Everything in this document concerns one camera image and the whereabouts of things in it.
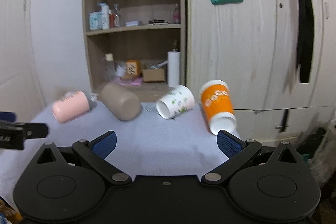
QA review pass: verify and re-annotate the white leaf-print paper cup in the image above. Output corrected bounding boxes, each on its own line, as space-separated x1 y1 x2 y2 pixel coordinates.
156 85 195 120

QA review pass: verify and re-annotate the pink tumbler cup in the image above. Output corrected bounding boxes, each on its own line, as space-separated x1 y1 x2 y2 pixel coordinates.
52 90 97 123

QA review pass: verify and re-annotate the beige tumbler cup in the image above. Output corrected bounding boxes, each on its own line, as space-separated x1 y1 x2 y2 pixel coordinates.
99 83 142 121

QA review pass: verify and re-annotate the orange Coco paper cup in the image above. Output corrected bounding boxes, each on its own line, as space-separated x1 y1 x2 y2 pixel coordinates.
199 80 237 135

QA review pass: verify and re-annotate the white door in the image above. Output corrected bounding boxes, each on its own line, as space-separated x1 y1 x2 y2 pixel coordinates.
1 0 45 122

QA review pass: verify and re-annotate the white patterned tablecloth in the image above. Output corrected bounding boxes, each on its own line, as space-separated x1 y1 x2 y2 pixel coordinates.
1 102 228 205

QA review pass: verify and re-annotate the clear bottle beige cap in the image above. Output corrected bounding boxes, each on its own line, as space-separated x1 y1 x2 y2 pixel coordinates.
103 53 116 82

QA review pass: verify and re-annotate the orange picture box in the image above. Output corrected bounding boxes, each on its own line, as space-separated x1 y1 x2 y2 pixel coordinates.
126 60 142 77

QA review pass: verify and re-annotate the small cardboard box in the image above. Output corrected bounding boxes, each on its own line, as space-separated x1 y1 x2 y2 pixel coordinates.
142 68 166 83

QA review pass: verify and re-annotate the light wood wardrobe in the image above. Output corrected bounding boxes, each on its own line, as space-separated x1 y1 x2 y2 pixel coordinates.
187 0 335 141

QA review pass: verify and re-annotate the white paper towel roll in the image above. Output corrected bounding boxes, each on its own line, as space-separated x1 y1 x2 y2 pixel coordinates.
167 51 180 88

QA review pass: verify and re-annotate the light blue carton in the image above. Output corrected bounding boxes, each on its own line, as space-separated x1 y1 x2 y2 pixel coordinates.
89 12 102 31

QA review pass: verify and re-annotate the clear red-liquid bottle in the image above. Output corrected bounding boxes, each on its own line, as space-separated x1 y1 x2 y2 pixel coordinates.
112 3 122 27

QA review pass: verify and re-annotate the white spray bottle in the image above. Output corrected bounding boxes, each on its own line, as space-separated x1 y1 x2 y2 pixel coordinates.
97 2 109 30

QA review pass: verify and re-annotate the pink small bottle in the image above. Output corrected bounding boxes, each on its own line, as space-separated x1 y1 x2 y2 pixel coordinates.
173 4 181 24

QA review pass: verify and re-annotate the wooden shelf unit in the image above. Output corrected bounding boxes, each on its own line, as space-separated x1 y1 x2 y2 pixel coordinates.
82 0 187 93

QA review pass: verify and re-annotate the black ribbon bow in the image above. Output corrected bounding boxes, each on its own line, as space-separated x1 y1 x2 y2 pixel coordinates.
295 0 314 84

